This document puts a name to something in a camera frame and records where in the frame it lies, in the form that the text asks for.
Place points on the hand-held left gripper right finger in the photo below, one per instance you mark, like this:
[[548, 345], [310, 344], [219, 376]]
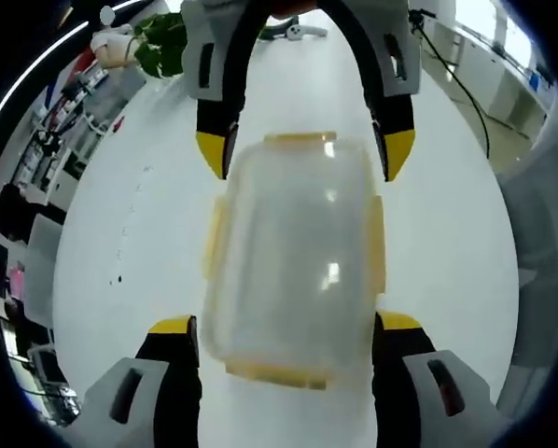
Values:
[[414, 373]]

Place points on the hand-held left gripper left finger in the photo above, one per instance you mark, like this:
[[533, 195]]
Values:
[[167, 368]]

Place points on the clear plastic food container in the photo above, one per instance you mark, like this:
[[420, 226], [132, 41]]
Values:
[[295, 256]]

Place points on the green potted plant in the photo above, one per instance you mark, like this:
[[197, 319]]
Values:
[[160, 44]]

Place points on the white cabinet row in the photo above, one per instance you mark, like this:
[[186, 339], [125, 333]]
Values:
[[489, 79]]

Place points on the small red object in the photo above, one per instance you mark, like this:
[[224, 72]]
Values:
[[117, 126]]

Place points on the white controller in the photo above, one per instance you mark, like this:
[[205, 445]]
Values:
[[300, 32]]

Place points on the white office desk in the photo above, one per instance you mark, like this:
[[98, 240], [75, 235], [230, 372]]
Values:
[[36, 275]]

